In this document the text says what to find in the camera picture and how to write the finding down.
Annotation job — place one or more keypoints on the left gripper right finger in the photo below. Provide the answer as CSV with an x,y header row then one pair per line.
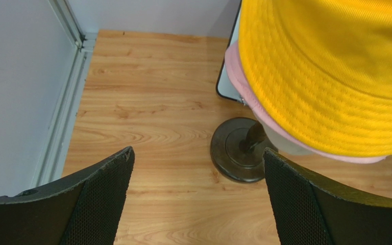
x,y
310,208

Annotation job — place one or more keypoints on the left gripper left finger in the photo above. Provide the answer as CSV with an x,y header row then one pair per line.
x,y
82,208

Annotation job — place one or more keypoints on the yellow bucket hat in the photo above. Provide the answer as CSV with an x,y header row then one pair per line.
x,y
322,70

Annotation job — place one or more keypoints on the pink bucket hat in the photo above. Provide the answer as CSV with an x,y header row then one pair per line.
x,y
237,77

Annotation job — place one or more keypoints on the cream mannequin head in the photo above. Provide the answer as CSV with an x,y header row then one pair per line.
x,y
283,144

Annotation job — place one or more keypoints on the dark round stand base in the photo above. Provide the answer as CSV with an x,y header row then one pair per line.
x,y
237,148

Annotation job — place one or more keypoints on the white tablet board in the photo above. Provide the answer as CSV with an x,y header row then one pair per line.
x,y
224,87

